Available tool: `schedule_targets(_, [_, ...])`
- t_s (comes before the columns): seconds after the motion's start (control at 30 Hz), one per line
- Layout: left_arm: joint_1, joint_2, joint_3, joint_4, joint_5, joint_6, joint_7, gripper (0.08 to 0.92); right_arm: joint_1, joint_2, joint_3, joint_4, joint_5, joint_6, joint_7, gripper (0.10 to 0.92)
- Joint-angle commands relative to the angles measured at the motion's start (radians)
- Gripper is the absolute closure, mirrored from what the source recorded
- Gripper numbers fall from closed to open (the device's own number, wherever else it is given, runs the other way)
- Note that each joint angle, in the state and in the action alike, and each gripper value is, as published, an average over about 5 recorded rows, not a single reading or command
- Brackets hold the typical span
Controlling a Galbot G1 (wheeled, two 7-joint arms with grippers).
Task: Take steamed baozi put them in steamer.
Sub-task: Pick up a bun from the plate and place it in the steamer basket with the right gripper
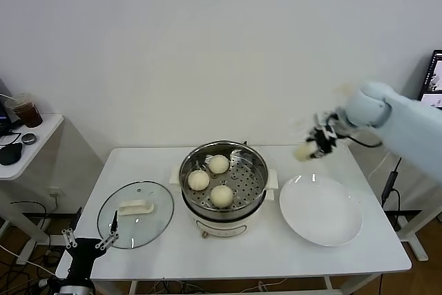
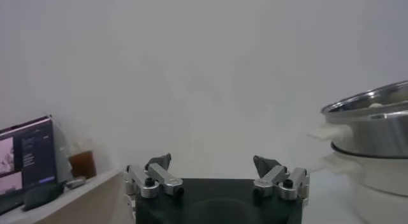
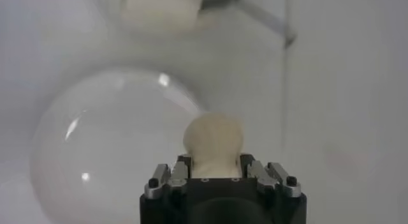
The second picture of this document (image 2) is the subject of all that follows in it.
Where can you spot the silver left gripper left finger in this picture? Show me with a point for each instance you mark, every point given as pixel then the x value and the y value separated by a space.
pixel 153 180

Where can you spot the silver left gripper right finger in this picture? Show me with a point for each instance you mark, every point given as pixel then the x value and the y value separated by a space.
pixel 280 180

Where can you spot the stainless steel steamer basket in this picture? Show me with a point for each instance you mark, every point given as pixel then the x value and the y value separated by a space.
pixel 376 132

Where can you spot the white side table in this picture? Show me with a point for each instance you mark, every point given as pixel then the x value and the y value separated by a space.
pixel 95 199

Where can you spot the plastic cup of iced coffee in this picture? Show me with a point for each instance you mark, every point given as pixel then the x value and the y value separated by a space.
pixel 82 163

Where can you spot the grey round puck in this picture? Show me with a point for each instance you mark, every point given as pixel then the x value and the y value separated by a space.
pixel 76 182

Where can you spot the cream electric cooker pot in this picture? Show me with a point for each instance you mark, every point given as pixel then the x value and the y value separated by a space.
pixel 389 180

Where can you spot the black computer mouse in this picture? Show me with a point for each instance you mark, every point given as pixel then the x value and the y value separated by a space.
pixel 41 196

